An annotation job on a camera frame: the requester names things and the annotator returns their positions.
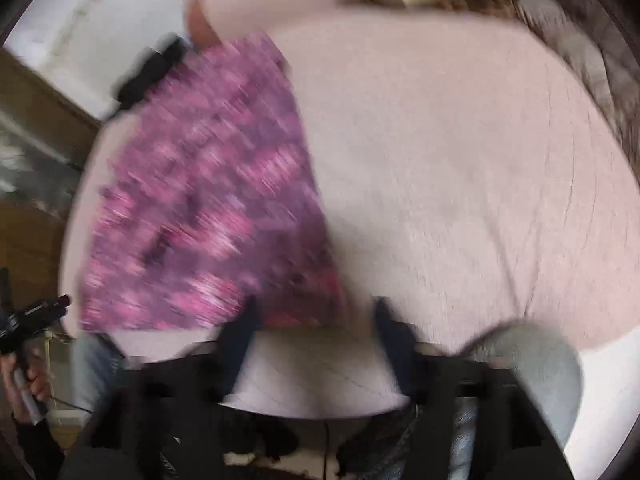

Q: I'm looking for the purple pink floral shirt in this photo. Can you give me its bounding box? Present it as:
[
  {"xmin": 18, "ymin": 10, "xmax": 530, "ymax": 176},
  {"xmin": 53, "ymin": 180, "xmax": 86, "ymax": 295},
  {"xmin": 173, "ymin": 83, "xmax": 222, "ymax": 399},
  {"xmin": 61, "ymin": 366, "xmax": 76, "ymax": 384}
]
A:
[{"xmin": 80, "ymin": 34, "xmax": 346, "ymax": 332}]

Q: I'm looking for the black clothes pile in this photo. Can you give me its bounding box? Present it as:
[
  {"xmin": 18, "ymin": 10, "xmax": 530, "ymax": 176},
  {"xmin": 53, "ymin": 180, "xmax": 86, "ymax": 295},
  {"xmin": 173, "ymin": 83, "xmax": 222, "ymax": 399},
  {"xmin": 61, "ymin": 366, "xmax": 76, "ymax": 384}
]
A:
[{"xmin": 102, "ymin": 34, "xmax": 192, "ymax": 124}]

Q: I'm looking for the person's left hand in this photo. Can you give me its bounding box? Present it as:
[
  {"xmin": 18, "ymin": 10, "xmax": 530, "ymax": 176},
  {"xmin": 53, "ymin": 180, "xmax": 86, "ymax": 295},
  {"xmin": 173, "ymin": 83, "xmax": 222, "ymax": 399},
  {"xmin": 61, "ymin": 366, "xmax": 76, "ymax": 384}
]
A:
[{"xmin": 1, "ymin": 346, "xmax": 51, "ymax": 425}]

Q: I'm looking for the person's jeans leg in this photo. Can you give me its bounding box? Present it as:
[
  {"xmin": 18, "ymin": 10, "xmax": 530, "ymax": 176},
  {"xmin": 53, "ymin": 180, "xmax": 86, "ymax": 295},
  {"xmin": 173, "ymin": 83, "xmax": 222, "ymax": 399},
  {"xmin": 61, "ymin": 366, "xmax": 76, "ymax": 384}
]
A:
[{"xmin": 448, "ymin": 323, "xmax": 582, "ymax": 479}]

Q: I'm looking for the pink quilted mattress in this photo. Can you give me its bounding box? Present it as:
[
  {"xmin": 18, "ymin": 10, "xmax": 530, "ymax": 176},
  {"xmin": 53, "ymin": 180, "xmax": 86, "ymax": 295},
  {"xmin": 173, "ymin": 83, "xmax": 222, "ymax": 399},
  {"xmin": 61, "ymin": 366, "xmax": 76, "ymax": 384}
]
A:
[{"xmin": 60, "ymin": 10, "xmax": 639, "ymax": 418}]

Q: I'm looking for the wooden glass-panel door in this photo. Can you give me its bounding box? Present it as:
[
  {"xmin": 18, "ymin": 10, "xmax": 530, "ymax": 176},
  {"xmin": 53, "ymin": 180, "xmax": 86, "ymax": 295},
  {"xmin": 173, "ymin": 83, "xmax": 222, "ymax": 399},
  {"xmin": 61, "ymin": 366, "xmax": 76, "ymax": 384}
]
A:
[{"xmin": 1, "ymin": 50, "xmax": 100, "ymax": 307}]

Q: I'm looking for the black cable on floor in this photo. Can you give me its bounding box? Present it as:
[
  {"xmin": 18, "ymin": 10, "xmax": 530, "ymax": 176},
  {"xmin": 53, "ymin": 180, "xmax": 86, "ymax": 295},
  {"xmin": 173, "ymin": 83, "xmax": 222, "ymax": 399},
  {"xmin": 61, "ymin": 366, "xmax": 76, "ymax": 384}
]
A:
[{"xmin": 319, "ymin": 418, "xmax": 332, "ymax": 480}]

